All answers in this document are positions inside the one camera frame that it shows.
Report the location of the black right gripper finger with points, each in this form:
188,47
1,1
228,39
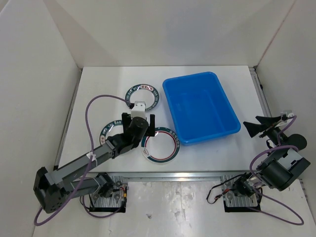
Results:
254,129
268,121

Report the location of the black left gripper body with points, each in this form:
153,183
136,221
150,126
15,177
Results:
125,121

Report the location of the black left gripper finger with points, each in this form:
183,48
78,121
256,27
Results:
126,120
151,129

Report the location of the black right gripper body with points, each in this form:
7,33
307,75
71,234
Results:
267,131

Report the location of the red and green rimmed plate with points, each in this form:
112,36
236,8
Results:
162,148

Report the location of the green rimmed plate top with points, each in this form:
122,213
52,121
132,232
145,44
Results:
143,92

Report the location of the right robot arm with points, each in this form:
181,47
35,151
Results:
282,165

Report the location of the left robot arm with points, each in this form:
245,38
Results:
52,189

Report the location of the blue plastic bin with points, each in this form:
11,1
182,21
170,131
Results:
199,108

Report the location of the green rimmed plate left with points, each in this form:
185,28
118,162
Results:
111,129

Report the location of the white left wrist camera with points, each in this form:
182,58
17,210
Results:
139,110

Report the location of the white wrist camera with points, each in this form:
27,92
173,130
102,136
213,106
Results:
286,114
139,110

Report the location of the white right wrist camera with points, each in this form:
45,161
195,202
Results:
286,114

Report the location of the aluminium table frame rail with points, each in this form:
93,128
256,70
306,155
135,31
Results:
96,103

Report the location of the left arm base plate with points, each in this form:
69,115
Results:
111,197

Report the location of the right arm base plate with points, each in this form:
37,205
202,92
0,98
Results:
241,196

